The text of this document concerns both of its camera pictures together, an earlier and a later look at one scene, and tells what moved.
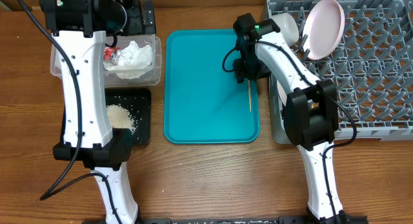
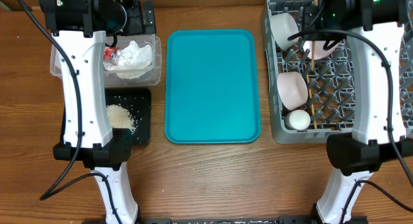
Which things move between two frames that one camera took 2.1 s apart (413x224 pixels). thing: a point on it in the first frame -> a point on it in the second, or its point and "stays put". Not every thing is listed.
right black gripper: (242, 74) -> (310, 16)
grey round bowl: (288, 27) stays put
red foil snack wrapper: (108, 52) stays put
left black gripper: (137, 10) stays put
